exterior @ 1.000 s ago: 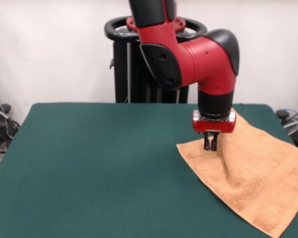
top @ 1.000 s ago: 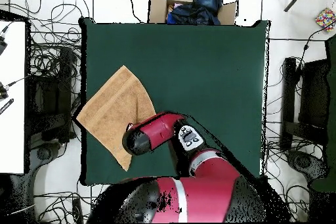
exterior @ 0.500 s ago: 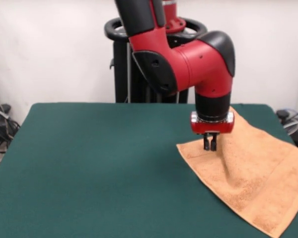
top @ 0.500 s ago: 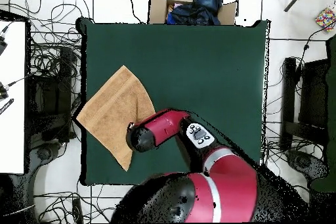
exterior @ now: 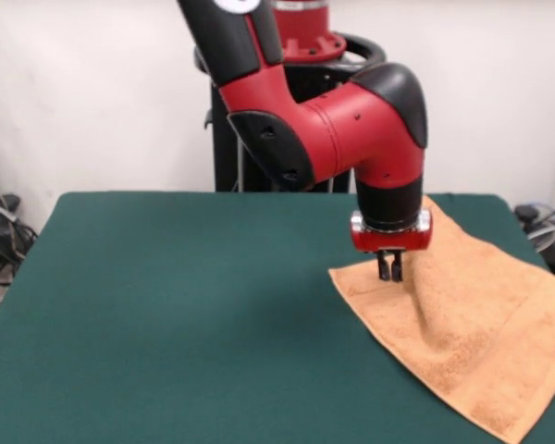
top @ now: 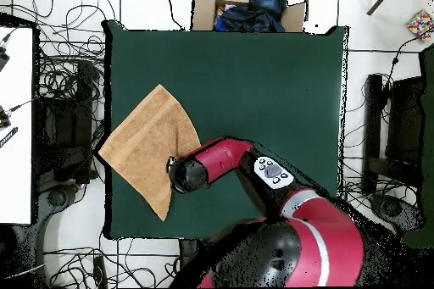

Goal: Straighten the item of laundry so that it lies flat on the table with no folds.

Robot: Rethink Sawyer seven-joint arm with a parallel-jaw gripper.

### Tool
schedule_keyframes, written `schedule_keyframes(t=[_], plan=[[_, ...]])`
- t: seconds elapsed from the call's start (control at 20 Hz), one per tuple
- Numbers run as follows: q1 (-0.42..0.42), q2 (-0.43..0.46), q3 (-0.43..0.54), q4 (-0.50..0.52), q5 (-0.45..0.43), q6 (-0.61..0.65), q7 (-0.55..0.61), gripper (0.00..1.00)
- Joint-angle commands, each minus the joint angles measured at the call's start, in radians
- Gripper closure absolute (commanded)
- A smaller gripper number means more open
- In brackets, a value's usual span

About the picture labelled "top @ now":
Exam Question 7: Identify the tan terry towel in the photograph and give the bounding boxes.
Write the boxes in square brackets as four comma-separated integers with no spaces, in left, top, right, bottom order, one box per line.
[97,84,203,222]

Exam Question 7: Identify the colourful patterned item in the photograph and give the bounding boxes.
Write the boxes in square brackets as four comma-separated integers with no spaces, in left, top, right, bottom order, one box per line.
[406,8,434,42]

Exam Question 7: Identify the dark green table cloth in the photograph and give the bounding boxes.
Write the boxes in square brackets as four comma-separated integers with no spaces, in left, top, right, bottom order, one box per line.
[401,44,434,249]
[103,19,350,241]

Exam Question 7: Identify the black power strip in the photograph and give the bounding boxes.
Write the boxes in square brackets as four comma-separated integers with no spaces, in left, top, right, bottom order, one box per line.
[92,254,109,289]

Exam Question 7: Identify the white table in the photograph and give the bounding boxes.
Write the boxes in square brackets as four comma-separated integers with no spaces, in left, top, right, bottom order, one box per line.
[0,25,35,225]

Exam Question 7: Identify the brown cardboard box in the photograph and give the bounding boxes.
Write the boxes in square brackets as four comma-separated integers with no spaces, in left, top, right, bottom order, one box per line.
[191,0,308,33]

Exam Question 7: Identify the black strip with white marks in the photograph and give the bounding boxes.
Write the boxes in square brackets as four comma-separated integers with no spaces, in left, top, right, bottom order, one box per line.
[0,126,19,150]

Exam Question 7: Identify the dark blue clothing pile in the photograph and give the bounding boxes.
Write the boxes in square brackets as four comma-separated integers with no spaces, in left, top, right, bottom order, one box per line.
[214,0,288,33]

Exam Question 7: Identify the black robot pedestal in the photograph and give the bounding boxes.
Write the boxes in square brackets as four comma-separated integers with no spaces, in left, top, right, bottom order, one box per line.
[178,239,204,270]

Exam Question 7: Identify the black frame stand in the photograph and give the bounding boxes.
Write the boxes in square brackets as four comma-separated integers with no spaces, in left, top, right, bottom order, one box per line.
[33,61,99,185]
[362,73,426,195]

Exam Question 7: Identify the tangled black floor cables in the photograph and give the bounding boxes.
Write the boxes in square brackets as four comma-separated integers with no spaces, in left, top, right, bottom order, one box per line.
[340,75,421,202]
[43,232,181,289]
[31,0,118,107]

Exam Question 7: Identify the long black floor cable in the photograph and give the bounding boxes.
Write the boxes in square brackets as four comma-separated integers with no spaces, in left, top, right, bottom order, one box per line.
[150,0,186,31]

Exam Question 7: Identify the black device with cable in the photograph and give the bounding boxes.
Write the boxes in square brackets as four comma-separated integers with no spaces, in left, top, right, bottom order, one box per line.
[0,97,38,130]

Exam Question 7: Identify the thin black cable with connector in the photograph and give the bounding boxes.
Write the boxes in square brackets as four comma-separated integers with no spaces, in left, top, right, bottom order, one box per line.
[381,25,434,100]

